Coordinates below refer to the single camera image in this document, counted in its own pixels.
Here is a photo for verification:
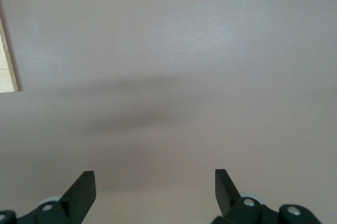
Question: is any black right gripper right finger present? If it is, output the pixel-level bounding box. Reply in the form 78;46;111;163
210;168;323;224

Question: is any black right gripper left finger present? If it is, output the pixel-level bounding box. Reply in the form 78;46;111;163
0;170;97;224

